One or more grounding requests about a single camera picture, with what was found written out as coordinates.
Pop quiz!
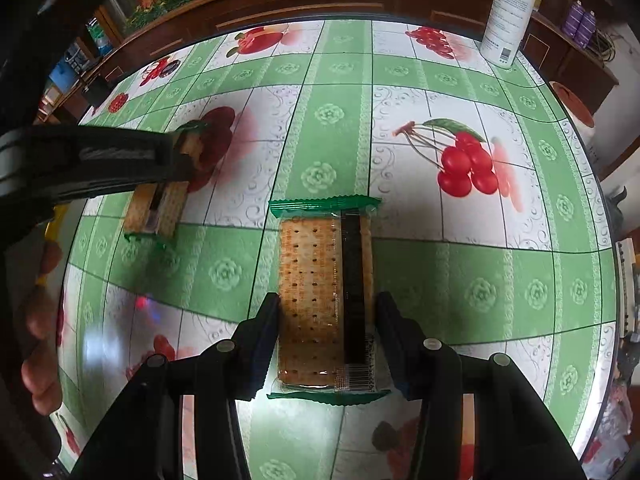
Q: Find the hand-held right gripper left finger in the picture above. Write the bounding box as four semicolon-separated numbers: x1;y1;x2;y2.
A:
70;291;282;480

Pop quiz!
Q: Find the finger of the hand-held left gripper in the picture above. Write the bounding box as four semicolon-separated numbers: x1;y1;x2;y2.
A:
150;129;197;184

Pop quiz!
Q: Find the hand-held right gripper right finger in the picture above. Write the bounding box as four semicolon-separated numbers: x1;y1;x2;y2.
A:
375;290;587;480

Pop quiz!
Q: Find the clear green-edged cracker packet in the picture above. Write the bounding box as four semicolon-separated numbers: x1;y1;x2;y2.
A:
267;193;394;404
122;120;214;249

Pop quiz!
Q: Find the person's left hand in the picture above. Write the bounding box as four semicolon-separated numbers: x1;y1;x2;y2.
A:
22;241;64;417

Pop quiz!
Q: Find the small black box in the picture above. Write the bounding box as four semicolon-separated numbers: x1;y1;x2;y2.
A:
81;76;109;107

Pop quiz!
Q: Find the blue plastic container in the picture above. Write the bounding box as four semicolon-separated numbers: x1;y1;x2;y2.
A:
49;56;82;92

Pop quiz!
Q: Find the green checked fruit tablecloth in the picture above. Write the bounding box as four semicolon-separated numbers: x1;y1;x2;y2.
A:
54;18;624;480

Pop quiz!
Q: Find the white power strip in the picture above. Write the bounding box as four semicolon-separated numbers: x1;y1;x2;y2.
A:
616;236;640;342

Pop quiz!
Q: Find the white bin with brown lid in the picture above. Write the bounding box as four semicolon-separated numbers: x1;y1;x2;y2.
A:
549;81;597;162

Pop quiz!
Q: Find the white plastic bottle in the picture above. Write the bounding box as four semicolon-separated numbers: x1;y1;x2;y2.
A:
480;0;539;70

